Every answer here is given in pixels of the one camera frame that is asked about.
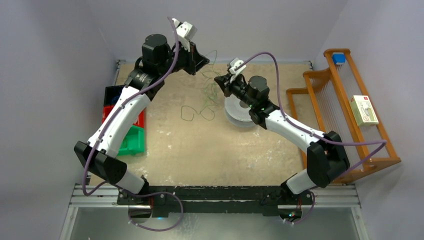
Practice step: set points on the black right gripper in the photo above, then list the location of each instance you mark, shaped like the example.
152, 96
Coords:
228, 84

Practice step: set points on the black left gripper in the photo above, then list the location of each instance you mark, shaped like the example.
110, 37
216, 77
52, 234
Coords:
194, 62

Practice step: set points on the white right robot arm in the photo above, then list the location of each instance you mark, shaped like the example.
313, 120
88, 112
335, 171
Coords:
326, 159

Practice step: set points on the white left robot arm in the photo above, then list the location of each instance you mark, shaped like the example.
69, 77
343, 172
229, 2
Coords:
98, 155

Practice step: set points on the white perforated spool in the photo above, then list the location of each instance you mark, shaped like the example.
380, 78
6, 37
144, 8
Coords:
237, 112

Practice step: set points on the red bin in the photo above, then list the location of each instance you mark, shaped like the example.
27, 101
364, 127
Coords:
139, 121

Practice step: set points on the green bin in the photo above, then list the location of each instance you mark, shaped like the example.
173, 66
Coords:
133, 142

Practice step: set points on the wooden rack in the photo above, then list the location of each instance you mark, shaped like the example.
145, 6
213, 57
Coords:
329, 91

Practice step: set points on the blue block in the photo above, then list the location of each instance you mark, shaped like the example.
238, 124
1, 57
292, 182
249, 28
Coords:
338, 58

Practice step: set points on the white cardboard box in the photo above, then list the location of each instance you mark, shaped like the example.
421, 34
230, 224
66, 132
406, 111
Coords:
363, 111

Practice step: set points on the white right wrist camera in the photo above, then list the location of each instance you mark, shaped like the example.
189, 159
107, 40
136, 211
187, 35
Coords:
235, 67

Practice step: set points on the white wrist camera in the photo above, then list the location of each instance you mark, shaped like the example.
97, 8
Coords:
235, 67
185, 31

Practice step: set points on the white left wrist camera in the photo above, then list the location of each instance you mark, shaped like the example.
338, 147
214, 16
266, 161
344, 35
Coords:
185, 31

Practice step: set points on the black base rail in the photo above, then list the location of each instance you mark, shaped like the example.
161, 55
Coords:
268, 200

